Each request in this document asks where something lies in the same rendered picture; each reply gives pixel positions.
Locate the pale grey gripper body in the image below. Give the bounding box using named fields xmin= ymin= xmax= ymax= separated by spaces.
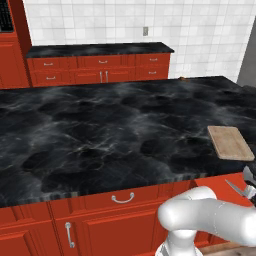
xmin=242 ymin=165 xmax=256 ymax=205

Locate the red drawer front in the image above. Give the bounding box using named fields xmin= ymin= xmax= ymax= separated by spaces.
xmin=0 ymin=201 xmax=52 ymax=228
xmin=79 ymin=184 xmax=162 ymax=212
xmin=194 ymin=172 xmax=255 ymax=208

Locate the wooden cutting board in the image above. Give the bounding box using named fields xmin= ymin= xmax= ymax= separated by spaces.
xmin=206 ymin=125 xmax=256 ymax=162

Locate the grey fridge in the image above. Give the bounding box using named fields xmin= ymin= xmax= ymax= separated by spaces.
xmin=236 ymin=18 xmax=256 ymax=88

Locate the red cupboard door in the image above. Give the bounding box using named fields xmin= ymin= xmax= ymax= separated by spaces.
xmin=0 ymin=216 xmax=62 ymax=256
xmin=53 ymin=203 xmax=172 ymax=256

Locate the red cupboard run, black worktop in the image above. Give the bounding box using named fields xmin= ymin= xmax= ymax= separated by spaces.
xmin=25 ymin=41 xmax=176 ymax=89

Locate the red tall cabinet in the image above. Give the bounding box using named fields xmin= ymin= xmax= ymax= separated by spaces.
xmin=0 ymin=0 xmax=33 ymax=90

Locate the black built-in oven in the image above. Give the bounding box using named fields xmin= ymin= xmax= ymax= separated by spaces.
xmin=0 ymin=0 xmax=15 ymax=34

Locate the curved silver drawer handle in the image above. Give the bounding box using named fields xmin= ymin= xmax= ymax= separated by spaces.
xmin=110 ymin=191 xmax=136 ymax=205

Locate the silver cupboard door handle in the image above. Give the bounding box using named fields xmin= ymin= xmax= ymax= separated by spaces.
xmin=64 ymin=221 xmax=76 ymax=249

